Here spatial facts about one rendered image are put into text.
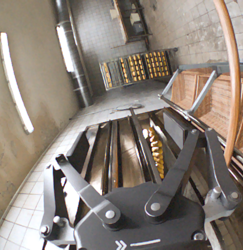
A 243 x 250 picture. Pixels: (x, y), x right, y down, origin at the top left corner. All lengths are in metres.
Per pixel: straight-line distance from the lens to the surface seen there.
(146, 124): 1.89
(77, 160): 0.17
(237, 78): 0.36
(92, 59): 5.30
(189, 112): 0.71
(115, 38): 5.37
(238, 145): 1.01
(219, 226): 0.72
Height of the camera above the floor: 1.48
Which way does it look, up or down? 4 degrees up
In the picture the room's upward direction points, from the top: 103 degrees counter-clockwise
